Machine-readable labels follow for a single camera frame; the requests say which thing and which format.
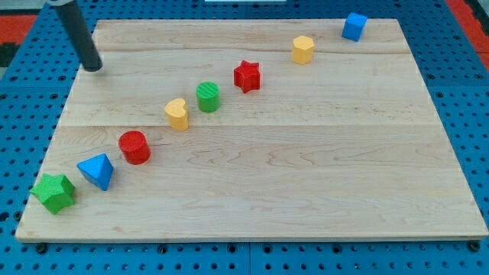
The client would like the yellow hexagon block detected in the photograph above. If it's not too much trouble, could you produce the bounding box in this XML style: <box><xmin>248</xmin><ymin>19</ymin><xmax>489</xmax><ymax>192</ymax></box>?
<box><xmin>292</xmin><ymin>36</ymin><xmax>315</xmax><ymax>64</ymax></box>

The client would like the blue cube block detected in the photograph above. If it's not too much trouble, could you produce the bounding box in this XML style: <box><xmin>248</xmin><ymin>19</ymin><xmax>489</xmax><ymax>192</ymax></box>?
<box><xmin>342</xmin><ymin>12</ymin><xmax>368</xmax><ymax>42</ymax></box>

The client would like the green cylinder block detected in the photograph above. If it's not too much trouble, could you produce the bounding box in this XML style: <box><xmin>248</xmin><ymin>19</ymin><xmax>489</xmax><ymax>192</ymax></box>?
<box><xmin>196</xmin><ymin>82</ymin><xmax>220</xmax><ymax>112</ymax></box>

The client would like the red star block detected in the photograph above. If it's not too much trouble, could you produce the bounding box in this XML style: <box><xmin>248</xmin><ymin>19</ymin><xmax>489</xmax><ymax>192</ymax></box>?
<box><xmin>233</xmin><ymin>60</ymin><xmax>261</xmax><ymax>93</ymax></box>

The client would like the yellow heart block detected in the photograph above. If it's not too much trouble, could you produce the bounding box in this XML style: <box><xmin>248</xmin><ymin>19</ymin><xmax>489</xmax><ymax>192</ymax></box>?
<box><xmin>164</xmin><ymin>98</ymin><xmax>189</xmax><ymax>131</ymax></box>

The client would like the light wooden board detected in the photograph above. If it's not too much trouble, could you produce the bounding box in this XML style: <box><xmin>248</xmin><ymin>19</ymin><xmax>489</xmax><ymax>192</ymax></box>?
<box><xmin>16</xmin><ymin>19</ymin><xmax>488</xmax><ymax>243</ymax></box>

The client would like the red cylinder block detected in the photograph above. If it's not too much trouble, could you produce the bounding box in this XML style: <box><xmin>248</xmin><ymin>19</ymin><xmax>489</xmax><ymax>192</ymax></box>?
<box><xmin>118</xmin><ymin>131</ymin><xmax>151</xmax><ymax>165</ymax></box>

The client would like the blue triangle block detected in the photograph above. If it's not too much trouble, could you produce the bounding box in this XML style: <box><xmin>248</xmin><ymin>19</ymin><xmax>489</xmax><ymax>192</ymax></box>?
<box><xmin>76</xmin><ymin>154</ymin><xmax>114</xmax><ymax>191</ymax></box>

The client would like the green star block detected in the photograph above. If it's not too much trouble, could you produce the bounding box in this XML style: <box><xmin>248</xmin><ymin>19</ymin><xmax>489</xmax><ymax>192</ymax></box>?
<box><xmin>30</xmin><ymin>173</ymin><xmax>75</xmax><ymax>215</ymax></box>

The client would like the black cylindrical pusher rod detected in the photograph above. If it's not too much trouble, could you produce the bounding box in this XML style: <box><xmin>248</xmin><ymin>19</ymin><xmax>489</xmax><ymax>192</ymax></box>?
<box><xmin>50</xmin><ymin>0</ymin><xmax>102</xmax><ymax>72</ymax></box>

